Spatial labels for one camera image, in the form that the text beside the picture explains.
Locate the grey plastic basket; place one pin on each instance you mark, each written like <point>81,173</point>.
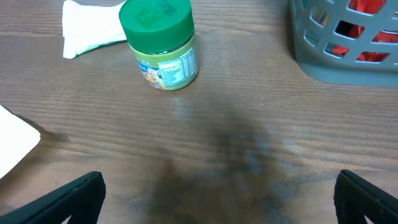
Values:
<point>314,26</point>

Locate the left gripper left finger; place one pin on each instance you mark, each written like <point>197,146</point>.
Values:
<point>79,201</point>

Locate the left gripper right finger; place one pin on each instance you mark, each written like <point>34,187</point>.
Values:
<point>357,201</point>

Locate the green-lid jar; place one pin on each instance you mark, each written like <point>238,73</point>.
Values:
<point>161,34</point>

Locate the beige paper pouch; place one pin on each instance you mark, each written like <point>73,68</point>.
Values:
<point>17,138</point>

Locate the small white-teal pouch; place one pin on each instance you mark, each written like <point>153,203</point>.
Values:
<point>85,28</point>

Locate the orange pasta package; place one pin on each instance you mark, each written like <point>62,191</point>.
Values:
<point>353,31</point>

